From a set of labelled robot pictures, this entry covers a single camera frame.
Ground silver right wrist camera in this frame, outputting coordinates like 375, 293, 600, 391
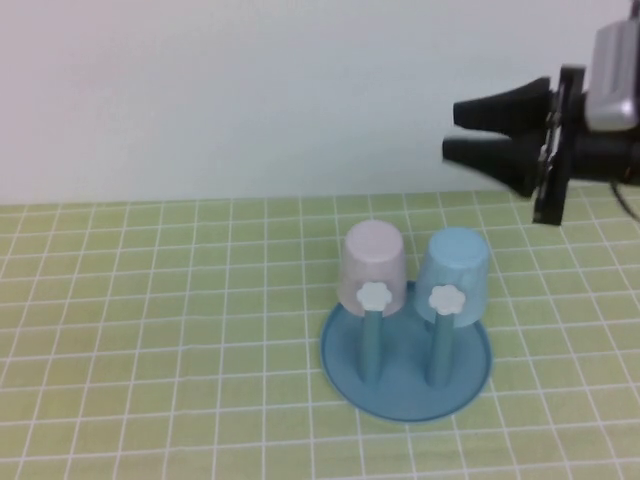
583, 18, 640, 133

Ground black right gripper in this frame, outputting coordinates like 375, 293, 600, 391
441, 63, 640, 226

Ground blue cup stand white caps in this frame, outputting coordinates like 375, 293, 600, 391
319, 279, 496, 425

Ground light blue plastic cup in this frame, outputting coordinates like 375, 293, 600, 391
414, 227, 489, 329

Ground pale pink plastic cup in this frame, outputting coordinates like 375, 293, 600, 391
338, 219, 407, 319

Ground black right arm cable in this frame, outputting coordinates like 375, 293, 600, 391
609, 180, 640, 224

